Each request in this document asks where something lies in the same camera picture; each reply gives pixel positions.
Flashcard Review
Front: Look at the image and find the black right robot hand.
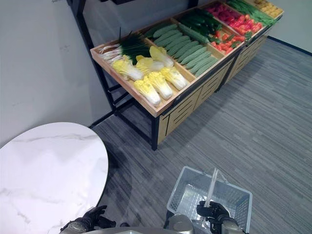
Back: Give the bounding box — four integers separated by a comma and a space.
196, 201, 231, 231

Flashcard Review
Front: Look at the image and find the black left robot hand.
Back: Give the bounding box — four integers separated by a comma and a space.
78, 205, 117, 231

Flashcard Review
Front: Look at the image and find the grey plastic shopping basket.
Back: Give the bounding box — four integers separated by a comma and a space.
166, 166, 253, 234

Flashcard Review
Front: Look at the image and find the round white marble table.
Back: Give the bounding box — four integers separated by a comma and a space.
0, 122, 109, 234

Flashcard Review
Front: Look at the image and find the long wooden produce stand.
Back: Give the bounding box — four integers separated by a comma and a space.
66, 0, 246, 151

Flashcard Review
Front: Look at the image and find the yellow white napa cabbage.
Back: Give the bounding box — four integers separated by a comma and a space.
160, 67, 190, 91
147, 71, 174, 100
133, 76, 162, 107
112, 55, 145, 81
149, 46, 175, 68
135, 55, 165, 74

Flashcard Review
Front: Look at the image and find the light green cucumber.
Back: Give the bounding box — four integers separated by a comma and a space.
152, 23, 178, 39
179, 47, 208, 65
165, 37, 192, 52
184, 50, 213, 68
159, 35, 188, 48
154, 29, 182, 44
195, 59, 220, 78
168, 40, 200, 57
192, 57, 219, 75
189, 54, 216, 72
174, 43, 203, 61

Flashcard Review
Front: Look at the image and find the short wooden produce stand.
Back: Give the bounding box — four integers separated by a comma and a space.
225, 0, 285, 85

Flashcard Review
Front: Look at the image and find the orange carrot pile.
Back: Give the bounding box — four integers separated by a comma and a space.
208, 29, 246, 55

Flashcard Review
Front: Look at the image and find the green onion bunch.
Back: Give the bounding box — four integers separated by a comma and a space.
98, 27, 152, 65

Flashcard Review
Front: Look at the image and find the long bumpy bitter gourd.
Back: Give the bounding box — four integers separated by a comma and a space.
178, 22, 211, 45

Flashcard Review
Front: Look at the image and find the dark green cucumber pile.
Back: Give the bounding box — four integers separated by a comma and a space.
179, 8, 223, 38

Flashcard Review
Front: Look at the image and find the red pepper pile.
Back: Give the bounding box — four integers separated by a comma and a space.
205, 1, 263, 35

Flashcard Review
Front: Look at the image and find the green bean pile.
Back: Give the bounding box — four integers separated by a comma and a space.
227, 0, 278, 27

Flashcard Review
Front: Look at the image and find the yellow potato pile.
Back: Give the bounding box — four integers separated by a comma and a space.
254, 0, 284, 18

